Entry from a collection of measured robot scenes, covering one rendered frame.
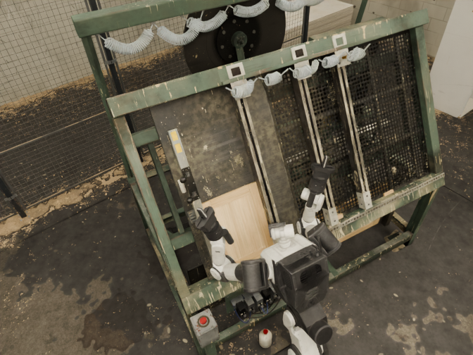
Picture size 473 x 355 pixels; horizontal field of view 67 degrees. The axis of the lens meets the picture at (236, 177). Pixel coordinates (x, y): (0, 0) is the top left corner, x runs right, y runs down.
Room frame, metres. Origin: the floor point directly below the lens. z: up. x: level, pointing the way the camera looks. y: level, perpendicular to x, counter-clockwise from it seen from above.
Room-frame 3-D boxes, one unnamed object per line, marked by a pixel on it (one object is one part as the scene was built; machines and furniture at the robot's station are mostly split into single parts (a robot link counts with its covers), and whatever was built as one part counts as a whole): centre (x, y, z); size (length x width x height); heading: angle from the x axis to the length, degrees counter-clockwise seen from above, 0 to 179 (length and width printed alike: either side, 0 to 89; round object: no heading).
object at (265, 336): (1.12, -0.14, 0.10); 0.10 x 0.10 x 0.20
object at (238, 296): (1.14, -0.14, 0.69); 0.50 x 0.14 x 0.24; 115
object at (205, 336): (0.89, 0.23, 0.84); 0.12 x 0.12 x 0.18; 25
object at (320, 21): (6.50, -1.05, 0.28); 2.45 x 1.03 x 0.56; 125
